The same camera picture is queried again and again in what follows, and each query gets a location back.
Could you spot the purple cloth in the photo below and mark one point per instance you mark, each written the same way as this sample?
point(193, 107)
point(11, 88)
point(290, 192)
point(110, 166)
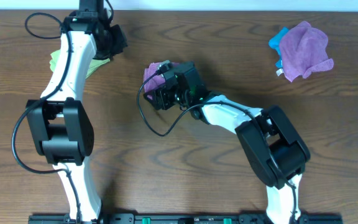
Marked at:
point(303, 52)
point(154, 82)

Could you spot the white cloth label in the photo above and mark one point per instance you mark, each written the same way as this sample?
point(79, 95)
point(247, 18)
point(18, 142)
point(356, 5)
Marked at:
point(279, 72)

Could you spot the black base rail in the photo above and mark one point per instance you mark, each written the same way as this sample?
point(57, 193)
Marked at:
point(128, 218)

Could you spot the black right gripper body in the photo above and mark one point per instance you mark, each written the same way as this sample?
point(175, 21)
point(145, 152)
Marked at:
point(153, 97)

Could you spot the folded green cloth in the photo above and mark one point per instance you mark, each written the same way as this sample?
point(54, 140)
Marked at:
point(94, 65)

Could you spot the blue cloth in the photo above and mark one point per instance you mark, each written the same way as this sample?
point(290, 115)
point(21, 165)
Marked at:
point(274, 43)

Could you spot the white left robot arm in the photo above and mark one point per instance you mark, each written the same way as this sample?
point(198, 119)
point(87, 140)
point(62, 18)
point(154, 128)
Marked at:
point(61, 130)

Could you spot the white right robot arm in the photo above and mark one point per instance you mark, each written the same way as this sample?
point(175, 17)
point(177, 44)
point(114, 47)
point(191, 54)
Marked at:
point(275, 151)

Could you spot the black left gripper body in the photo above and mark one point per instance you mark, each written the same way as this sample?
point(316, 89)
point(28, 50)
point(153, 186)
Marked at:
point(117, 42)

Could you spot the crumpled purple cloth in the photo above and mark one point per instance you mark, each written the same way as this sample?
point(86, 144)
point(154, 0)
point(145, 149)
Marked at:
point(303, 52)

